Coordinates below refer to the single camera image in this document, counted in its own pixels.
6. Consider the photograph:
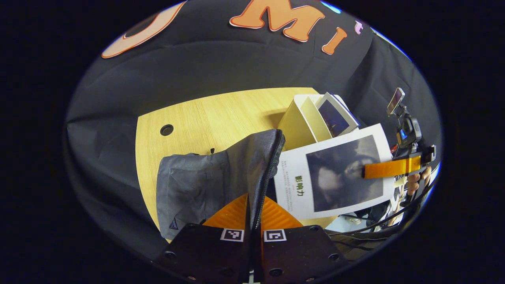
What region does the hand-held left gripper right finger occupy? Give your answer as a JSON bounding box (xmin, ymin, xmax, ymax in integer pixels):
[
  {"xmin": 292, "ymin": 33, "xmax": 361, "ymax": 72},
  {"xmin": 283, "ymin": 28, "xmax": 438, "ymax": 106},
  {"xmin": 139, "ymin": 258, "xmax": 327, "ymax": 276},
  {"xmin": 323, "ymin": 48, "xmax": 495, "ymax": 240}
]
[{"xmin": 252, "ymin": 195, "xmax": 350, "ymax": 284}]

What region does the grey schoolbag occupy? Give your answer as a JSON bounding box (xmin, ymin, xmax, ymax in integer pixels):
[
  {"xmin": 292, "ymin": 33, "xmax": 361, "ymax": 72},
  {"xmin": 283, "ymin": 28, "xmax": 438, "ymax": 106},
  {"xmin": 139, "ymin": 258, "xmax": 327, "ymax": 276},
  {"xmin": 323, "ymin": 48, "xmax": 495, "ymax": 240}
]
[{"xmin": 156, "ymin": 128, "xmax": 285, "ymax": 282}]

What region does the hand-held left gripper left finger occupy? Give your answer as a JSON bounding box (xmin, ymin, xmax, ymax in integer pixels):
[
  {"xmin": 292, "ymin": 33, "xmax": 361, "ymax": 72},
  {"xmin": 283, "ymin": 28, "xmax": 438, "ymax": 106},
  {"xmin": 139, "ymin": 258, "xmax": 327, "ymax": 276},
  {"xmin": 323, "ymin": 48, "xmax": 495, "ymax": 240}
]
[{"xmin": 156, "ymin": 193, "xmax": 252, "ymax": 284}]

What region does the black cable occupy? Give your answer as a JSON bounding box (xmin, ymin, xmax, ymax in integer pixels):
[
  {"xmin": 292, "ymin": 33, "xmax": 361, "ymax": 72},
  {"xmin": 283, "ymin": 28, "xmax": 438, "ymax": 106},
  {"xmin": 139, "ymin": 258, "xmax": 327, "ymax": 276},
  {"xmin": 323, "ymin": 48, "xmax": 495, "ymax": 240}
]
[{"xmin": 327, "ymin": 185, "xmax": 434, "ymax": 242}]

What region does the black backdrop cloth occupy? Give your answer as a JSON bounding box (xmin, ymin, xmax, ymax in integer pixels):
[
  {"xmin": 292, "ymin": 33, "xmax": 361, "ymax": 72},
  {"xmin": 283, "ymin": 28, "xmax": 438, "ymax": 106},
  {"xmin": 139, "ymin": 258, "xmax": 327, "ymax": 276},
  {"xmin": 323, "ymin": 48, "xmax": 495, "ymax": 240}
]
[{"xmin": 65, "ymin": 0, "xmax": 442, "ymax": 257}]

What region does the blue cover book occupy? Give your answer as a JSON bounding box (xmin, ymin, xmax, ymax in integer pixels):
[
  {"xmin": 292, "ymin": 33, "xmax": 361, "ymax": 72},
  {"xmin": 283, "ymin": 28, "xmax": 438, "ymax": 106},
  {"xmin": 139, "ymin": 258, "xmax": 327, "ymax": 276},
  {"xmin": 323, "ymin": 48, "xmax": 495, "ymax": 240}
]
[{"xmin": 315, "ymin": 92, "xmax": 360, "ymax": 137}]

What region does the white portrait cover book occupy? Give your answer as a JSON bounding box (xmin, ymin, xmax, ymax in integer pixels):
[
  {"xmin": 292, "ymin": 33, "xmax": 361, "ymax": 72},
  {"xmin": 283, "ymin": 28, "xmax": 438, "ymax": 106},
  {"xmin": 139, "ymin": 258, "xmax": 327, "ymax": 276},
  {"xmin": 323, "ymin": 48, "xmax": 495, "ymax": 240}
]
[{"xmin": 273, "ymin": 123, "xmax": 396, "ymax": 220}]

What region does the white bookshelf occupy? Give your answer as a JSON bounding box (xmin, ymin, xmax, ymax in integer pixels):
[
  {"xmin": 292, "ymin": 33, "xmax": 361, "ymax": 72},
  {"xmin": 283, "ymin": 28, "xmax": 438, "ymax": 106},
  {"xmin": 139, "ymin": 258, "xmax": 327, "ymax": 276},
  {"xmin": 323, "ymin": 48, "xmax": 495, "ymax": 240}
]
[{"xmin": 277, "ymin": 94, "xmax": 334, "ymax": 151}]

